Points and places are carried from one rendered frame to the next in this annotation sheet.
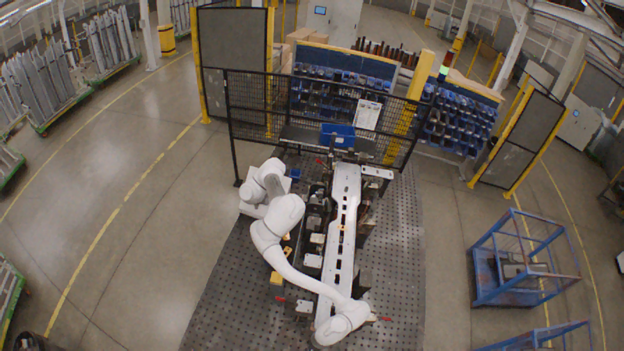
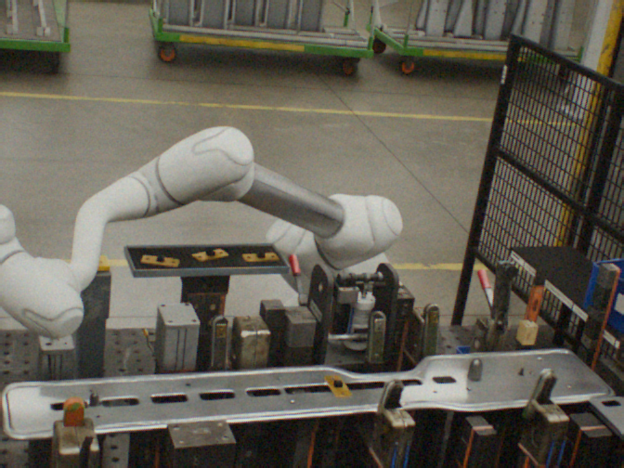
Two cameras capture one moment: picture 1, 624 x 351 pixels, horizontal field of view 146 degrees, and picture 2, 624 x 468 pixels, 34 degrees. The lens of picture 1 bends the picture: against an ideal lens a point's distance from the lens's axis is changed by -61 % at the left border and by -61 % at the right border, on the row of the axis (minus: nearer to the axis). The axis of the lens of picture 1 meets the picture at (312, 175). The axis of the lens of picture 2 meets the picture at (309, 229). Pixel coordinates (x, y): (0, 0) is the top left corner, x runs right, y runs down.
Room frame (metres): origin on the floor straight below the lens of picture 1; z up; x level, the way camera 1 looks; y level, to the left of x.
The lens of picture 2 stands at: (0.01, -1.99, 2.16)
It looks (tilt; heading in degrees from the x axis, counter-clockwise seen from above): 22 degrees down; 66
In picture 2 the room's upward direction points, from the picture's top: 8 degrees clockwise
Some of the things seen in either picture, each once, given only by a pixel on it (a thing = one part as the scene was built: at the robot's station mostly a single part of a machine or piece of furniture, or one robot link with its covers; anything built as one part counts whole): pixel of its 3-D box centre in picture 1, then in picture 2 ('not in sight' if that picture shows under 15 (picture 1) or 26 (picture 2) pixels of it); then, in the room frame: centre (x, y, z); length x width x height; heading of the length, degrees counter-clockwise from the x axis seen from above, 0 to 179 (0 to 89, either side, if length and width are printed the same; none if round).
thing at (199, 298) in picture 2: not in sight; (198, 345); (0.69, 0.08, 0.92); 0.10 x 0.08 x 0.45; 178
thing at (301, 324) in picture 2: (311, 235); (290, 383); (0.88, -0.06, 0.89); 0.13 x 0.11 x 0.38; 88
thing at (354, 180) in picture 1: (342, 230); (330, 390); (0.89, -0.27, 1.00); 1.38 x 0.22 x 0.02; 178
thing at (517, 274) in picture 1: (524, 265); not in sight; (0.93, -2.70, 0.47); 1.20 x 0.80 x 0.95; 82
